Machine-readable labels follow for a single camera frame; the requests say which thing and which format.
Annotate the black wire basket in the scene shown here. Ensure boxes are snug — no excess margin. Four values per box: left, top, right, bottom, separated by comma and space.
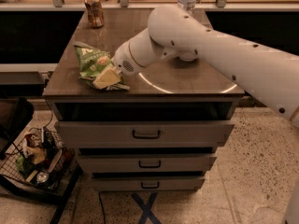
0, 127, 75, 189

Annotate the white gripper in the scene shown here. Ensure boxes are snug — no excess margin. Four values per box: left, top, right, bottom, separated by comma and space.
93, 42, 135, 89

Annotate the green jalapeno chip bag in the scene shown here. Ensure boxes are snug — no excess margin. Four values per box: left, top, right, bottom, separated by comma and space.
74, 42, 130, 91

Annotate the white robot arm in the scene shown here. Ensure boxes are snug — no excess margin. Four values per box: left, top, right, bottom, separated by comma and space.
148, 6, 299, 224

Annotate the grey drawer cabinet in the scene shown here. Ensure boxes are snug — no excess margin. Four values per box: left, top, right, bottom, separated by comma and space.
42, 7, 246, 193

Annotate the black power cable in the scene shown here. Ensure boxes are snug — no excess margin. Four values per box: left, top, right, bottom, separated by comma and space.
98, 191, 107, 224

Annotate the white ceramic bowl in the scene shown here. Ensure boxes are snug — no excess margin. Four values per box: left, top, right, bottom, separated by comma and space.
179, 52, 197, 62

